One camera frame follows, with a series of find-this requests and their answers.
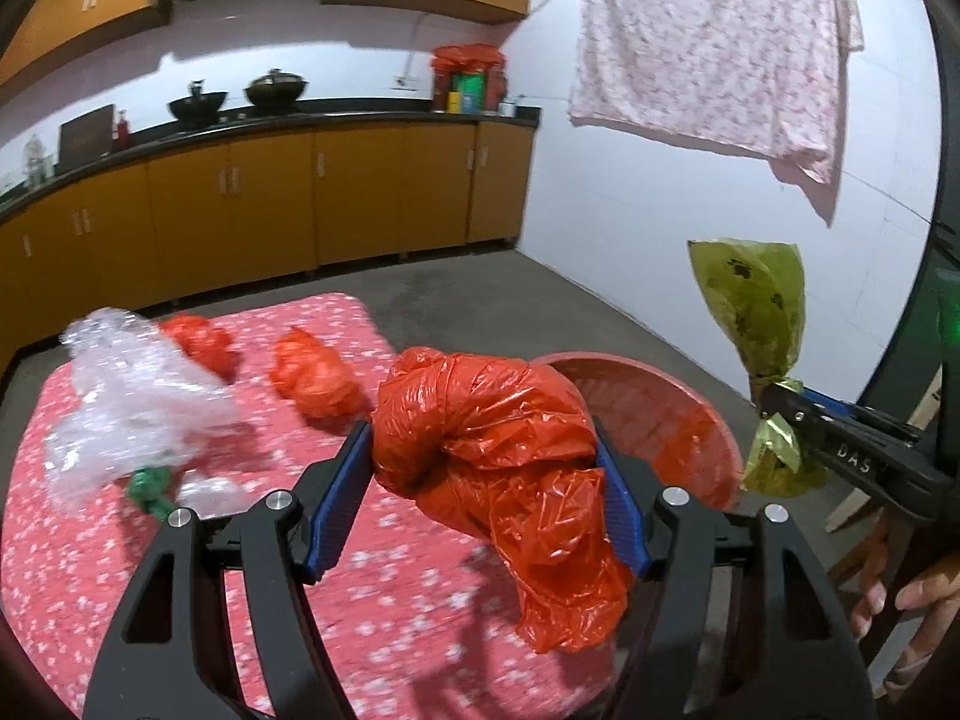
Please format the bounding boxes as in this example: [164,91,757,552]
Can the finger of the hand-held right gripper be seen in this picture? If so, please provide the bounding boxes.
[757,406,957,522]
[765,381,923,445]

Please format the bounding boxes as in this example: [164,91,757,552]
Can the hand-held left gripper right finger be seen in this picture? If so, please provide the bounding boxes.
[592,424,878,720]

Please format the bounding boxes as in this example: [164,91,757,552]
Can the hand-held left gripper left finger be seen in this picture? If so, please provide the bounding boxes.
[81,420,376,720]

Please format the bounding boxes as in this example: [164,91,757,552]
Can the red plastic basket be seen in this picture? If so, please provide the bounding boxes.
[536,350,743,511]

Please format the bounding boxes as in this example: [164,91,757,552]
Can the yellow-green plastic bag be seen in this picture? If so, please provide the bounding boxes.
[686,238,830,500]

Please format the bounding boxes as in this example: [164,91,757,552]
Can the large red plastic bag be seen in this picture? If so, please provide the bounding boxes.
[371,345,635,653]

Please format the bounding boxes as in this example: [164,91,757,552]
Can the clear plastic bag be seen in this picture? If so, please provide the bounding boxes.
[41,307,252,518]

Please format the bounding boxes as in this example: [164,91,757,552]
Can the person's right hand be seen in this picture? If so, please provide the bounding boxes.
[851,521,960,698]

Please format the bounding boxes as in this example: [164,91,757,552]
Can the crumpled red plastic bag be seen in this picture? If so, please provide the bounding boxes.
[270,326,372,421]
[161,313,239,383]

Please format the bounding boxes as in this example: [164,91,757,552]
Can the red floral tablecloth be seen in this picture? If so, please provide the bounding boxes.
[0,292,623,720]

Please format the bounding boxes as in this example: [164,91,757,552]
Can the small green plastic bag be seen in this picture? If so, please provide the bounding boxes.
[126,465,177,522]

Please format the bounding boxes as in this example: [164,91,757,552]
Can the orange lower kitchen cabinets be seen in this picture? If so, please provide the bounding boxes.
[0,106,541,383]

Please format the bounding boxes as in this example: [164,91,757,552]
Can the hanging pink floral garment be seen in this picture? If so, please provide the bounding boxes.
[568,0,865,226]

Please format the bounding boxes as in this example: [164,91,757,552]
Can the black wok with lid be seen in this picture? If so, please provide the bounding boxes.
[244,69,310,110]

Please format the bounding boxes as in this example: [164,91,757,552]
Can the red bag of groceries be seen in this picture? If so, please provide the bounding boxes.
[430,43,509,115]

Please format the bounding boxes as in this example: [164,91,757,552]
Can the dark cutting board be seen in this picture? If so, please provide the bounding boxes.
[58,105,117,166]

